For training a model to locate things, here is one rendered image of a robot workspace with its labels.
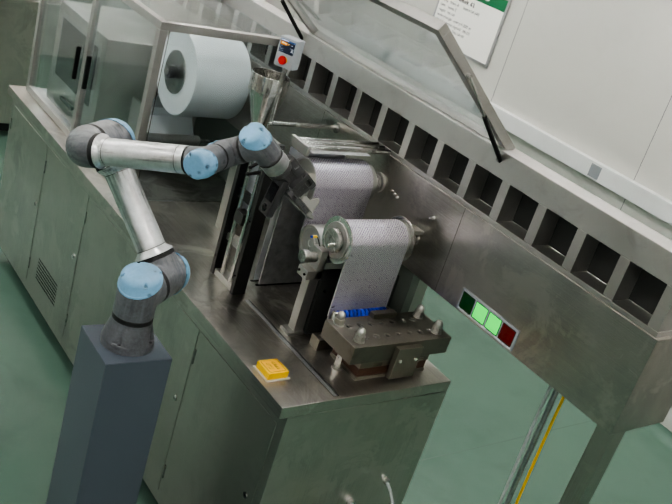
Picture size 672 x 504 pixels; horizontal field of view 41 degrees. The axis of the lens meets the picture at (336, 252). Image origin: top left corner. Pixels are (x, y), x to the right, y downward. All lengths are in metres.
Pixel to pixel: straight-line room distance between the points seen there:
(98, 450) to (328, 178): 1.07
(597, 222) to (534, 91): 3.25
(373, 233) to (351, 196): 0.23
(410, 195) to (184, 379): 0.97
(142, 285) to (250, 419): 0.54
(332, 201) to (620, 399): 1.08
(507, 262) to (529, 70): 3.16
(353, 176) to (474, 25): 3.28
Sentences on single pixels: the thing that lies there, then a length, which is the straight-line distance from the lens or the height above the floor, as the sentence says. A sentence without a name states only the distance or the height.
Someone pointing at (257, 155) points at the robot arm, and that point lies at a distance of 2.38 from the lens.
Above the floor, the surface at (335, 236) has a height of 1.27.
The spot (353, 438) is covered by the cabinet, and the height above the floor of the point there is 0.73.
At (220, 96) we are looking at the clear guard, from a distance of 3.50.
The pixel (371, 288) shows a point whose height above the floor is 1.11.
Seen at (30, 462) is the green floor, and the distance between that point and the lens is 3.59.
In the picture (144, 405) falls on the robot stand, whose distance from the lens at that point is 2.68.
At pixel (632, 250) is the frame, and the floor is 1.60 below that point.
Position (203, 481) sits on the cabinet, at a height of 0.39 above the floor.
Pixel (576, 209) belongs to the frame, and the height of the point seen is 1.62.
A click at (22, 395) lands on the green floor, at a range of 3.90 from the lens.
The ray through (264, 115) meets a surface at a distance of 3.26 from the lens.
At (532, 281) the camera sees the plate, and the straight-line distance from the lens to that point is 2.63.
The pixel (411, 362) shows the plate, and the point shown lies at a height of 0.97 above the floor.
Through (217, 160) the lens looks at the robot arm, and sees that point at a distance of 2.32.
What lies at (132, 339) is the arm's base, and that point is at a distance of 2.56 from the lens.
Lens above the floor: 2.30
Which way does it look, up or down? 23 degrees down
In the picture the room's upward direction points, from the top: 18 degrees clockwise
